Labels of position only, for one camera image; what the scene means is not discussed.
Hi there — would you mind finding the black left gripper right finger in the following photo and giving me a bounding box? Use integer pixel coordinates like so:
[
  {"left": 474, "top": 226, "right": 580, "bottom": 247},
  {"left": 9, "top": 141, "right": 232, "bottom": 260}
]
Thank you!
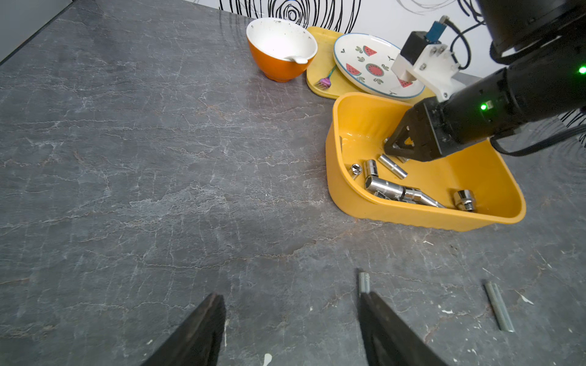
[{"left": 358, "top": 292, "right": 447, "bottom": 366}]

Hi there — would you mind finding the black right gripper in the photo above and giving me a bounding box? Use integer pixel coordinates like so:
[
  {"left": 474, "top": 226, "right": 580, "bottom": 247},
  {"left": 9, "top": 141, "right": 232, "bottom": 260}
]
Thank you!
[{"left": 384, "top": 97, "right": 462, "bottom": 162}]

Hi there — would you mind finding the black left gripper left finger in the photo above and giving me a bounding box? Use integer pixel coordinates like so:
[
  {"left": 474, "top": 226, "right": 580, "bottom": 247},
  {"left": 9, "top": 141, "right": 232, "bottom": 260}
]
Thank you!
[{"left": 142, "top": 293, "right": 226, "bottom": 366}]

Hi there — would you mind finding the thin chrome socket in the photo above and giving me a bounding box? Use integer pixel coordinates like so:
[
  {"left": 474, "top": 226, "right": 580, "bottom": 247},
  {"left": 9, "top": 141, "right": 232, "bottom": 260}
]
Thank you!
[
  {"left": 358, "top": 271, "right": 371, "bottom": 294},
  {"left": 484, "top": 282, "right": 515, "bottom": 332}
]

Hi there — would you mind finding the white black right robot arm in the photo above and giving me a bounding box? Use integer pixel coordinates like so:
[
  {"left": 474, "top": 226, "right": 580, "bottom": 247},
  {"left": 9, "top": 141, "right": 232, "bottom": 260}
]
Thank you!
[{"left": 384, "top": 1, "right": 585, "bottom": 162}]

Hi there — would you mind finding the chrome socket slim upper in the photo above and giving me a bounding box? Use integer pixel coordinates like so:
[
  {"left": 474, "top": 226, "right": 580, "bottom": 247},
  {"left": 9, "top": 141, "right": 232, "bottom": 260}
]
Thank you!
[{"left": 378, "top": 154, "right": 407, "bottom": 180}]

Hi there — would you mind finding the chrome socket small upright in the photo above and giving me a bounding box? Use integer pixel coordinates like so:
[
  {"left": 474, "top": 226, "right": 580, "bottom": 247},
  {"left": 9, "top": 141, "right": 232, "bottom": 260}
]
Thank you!
[{"left": 363, "top": 160, "right": 378, "bottom": 178}]

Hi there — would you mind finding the chrome socket big central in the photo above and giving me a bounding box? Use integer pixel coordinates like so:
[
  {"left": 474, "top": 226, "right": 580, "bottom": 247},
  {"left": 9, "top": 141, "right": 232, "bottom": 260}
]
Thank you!
[{"left": 365, "top": 175, "right": 421, "bottom": 201}]

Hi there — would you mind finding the chrome socket tiny hex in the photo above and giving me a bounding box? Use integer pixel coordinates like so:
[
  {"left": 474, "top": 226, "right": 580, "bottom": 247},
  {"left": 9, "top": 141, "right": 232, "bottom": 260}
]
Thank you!
[{"left": 349, "top": 163, "right": 363, "bottom": 180}]

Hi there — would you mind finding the chrome socket large hex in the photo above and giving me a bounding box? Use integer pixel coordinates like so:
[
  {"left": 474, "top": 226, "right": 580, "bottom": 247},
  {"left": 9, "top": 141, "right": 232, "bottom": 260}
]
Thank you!
[{"left": 453, "top": 189, "right": 477, "bottom": 213}]

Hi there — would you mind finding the yellow plastic storage box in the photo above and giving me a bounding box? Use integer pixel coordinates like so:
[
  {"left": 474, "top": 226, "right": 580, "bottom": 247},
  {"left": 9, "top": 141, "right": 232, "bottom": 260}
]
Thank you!
[{"left": 326, "top": 92, "right": 526, "bottom": 232}]

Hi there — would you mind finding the watermelon pattern ceramic plate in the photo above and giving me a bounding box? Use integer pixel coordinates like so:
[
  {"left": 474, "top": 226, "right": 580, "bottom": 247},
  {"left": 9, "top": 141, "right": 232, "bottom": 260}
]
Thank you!
[{"left": 333, "top": 34, "right": 424, "bottom": 99}]

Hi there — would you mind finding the iridescent rainbow fork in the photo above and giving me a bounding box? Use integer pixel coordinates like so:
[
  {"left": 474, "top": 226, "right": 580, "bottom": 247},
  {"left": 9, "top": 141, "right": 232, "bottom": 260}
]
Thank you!
[{"left": 314, "top": 65, "right": 337, "bottom": 90}]

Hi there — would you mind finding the yellow plastic tray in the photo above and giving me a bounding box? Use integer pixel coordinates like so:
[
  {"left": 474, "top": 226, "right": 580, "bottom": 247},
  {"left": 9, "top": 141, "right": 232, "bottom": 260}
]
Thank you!
[{"left": 306, "top": 27, "right": 433, "bottom": 105}]

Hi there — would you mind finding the orange white bowl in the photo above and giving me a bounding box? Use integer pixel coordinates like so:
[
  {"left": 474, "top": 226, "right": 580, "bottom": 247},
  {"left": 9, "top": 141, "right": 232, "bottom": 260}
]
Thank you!
[{"left": 246, "top": 18, "right": 318, "bottom": 82}]

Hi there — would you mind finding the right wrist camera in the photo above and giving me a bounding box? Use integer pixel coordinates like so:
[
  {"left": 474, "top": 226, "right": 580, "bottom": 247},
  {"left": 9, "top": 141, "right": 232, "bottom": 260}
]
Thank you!
[{"left": 392, "top": 16, "right": 465, "bottom": 102}]

